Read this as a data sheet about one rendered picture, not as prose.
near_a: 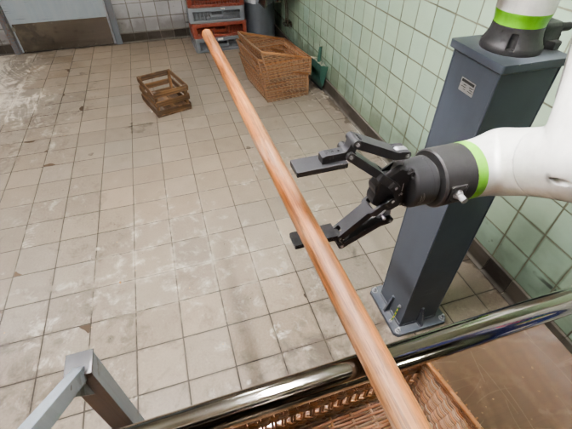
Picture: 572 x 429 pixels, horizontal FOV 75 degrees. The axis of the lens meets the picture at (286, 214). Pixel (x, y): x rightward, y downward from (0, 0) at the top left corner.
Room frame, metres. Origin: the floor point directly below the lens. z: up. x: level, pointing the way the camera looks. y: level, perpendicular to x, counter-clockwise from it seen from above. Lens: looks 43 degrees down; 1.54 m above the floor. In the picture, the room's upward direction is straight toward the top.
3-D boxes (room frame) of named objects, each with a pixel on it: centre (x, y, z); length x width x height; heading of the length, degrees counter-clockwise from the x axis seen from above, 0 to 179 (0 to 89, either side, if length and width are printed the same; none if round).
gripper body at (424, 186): (0.44, -0.17, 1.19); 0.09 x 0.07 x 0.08; 108
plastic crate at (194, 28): (4.54, 0.78, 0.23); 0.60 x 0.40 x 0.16; 107
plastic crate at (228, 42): (4.53, 0.78, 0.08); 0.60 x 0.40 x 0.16; 109
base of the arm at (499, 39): (1.01, -0.63, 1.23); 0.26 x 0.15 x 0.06; 107
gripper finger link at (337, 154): (0.40, -0.07, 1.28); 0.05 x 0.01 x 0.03; 108
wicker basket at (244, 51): (3.39, 0.13, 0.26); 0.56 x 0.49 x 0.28; 24
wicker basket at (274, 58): (3.39, 0.11, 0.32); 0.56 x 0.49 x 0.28; 25
